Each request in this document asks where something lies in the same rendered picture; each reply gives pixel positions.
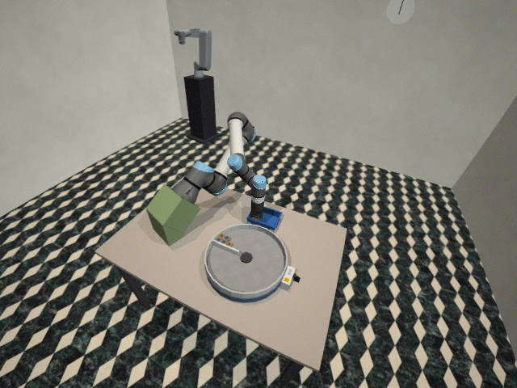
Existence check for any blue plastic crate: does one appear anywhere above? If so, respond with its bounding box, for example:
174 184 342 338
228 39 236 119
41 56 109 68
246 206 282 233

